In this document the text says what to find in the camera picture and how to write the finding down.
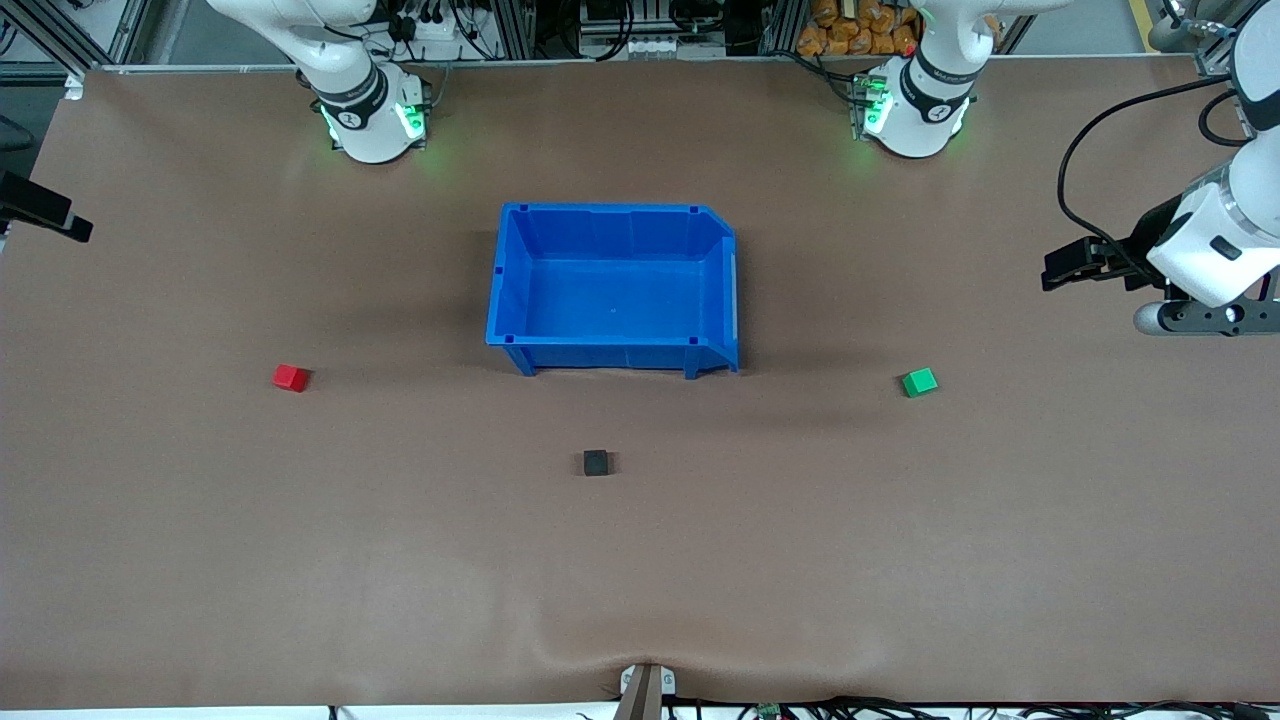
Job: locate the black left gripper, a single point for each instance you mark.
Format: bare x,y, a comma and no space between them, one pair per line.
1147,244

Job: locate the green cube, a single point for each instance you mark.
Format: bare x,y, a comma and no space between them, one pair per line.
919,382

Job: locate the red cube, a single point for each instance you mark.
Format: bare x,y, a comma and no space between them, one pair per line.
290,378

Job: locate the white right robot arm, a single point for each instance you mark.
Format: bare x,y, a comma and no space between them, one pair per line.
365,130

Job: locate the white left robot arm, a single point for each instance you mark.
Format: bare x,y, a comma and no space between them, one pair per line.
915,120

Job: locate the black cube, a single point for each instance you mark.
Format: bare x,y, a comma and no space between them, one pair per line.
596,462

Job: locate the orange snack packs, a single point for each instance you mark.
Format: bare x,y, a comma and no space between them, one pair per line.
855,30

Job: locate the white power strip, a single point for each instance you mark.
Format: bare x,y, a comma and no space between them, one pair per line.
440,32

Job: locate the blue plastic storage bin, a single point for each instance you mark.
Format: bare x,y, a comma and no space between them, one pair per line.
615,300

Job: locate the brown table mat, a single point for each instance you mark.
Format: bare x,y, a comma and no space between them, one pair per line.
400,550

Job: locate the white terminal strip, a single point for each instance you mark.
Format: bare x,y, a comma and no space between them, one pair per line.
660,46

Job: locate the metal table clamp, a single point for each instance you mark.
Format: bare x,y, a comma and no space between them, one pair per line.
645,690

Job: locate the aluminium frame profile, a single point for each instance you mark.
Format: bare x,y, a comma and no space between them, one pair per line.
1175,30
40,35

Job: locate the aluminium frame post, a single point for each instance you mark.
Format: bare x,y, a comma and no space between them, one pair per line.
515,30

